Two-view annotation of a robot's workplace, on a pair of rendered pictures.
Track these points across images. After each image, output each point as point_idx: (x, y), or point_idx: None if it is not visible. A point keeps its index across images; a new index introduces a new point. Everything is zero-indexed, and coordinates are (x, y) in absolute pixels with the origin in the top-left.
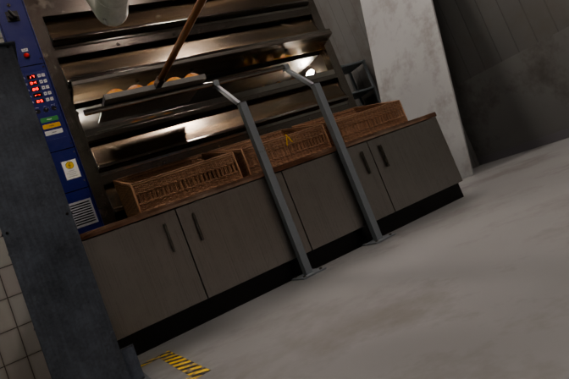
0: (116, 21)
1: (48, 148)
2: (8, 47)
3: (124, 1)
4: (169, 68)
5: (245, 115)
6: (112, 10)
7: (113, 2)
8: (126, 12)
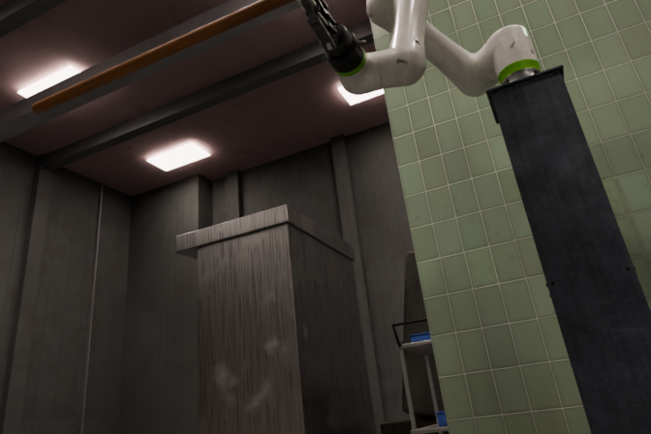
0: (403, 83)
1: (524, 203)
2: (490, 97)
3: (370, 83)
4: None
5: None
6: (387, 87)
7: (375, 89)
8: (391, 73)
